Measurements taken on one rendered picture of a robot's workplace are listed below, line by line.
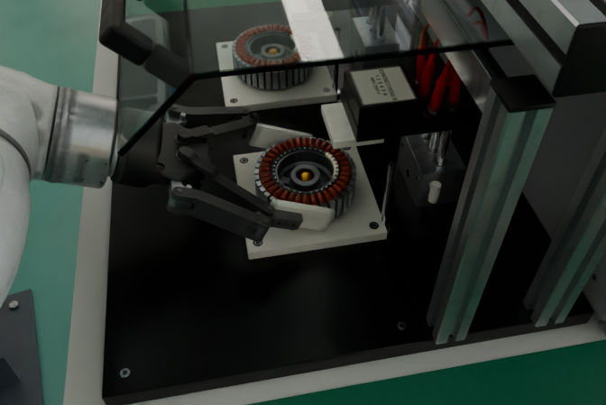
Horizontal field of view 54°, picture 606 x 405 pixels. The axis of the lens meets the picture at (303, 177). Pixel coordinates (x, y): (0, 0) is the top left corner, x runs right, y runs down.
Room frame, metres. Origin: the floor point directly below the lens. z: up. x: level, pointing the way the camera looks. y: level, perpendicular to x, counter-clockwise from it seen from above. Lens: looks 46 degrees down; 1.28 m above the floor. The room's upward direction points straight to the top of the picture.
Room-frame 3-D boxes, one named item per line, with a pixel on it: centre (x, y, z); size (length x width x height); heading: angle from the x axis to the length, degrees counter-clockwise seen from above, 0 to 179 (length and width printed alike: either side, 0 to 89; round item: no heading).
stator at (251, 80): (0.70, 0.04, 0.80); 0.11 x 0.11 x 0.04
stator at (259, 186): (0.47, 0.00, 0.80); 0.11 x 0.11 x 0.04
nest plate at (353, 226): (0.46, 0.00, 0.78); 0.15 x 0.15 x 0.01; 11
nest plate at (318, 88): (0.70, 0.04, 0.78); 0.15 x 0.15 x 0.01; 11
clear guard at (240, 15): (0.44, -0.02, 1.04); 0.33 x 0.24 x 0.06; 101
